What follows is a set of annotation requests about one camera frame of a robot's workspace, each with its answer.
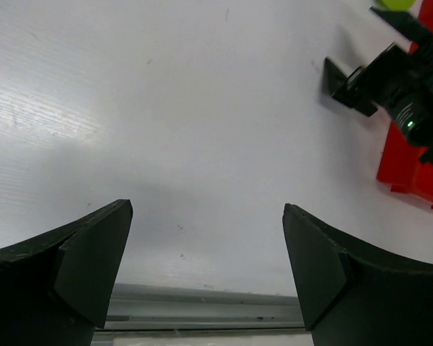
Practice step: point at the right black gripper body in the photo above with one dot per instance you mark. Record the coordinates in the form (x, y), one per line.
(401, 83)

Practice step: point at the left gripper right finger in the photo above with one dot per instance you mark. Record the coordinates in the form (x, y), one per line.
(354, 293)

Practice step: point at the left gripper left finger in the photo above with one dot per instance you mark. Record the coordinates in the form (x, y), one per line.
(55, 287)

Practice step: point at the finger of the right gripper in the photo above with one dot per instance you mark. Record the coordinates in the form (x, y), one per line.
(334, 77)
(404, 23)

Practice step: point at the lime green plate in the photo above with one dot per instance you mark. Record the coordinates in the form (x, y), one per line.
(396, 5)

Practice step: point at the red plastic bin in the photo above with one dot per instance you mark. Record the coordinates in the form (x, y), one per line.
(400, 167)

